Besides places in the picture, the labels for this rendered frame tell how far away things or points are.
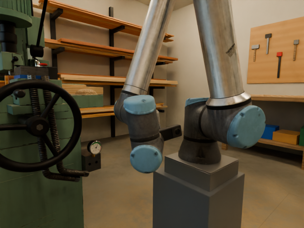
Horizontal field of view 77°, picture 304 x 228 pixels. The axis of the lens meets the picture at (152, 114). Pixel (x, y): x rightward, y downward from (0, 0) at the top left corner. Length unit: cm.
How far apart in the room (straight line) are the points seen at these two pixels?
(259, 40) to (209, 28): 307
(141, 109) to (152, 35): 28
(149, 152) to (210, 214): 38
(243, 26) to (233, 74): 326
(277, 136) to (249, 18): 197
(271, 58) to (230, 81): 295
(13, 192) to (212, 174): 75
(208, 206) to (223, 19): 63
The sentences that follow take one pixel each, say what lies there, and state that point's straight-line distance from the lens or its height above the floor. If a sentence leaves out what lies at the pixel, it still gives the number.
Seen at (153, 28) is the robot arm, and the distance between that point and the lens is 71.
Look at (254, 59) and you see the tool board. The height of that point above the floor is 143.
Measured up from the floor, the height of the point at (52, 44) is 152.
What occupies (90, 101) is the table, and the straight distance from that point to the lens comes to 96.
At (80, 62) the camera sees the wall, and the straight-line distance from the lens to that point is 358.
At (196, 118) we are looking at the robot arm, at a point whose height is 81.
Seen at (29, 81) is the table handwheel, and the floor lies 95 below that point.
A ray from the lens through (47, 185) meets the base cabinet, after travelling 97.
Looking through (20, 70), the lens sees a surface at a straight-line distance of 79.
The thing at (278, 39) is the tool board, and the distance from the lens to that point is 364.
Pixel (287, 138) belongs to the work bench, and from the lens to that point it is 308.
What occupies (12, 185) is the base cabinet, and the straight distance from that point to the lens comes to 93.
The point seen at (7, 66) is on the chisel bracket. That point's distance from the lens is 98.
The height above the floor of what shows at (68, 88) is 93.
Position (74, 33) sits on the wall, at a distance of 363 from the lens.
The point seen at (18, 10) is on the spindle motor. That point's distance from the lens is 100.
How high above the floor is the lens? 93
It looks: 7 degrees down
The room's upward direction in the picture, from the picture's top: 1 degrees clockwise
